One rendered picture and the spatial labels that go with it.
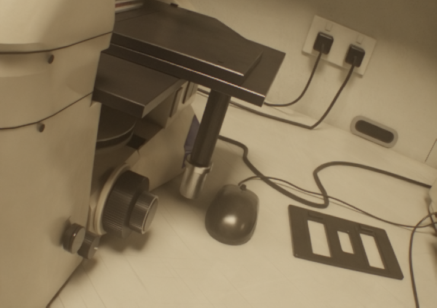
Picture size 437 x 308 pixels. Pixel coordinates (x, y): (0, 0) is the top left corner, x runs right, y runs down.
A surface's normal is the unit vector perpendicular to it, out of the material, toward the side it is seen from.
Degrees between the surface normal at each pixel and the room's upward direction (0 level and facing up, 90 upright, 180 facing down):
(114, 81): 0
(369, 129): 90
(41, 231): 90
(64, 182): 90
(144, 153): 64
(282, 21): 90
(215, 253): 0
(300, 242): 0
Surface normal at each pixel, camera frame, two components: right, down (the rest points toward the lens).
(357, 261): 0.29, -0.85
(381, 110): -0.21, 0.39
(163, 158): 0.90, 0.29
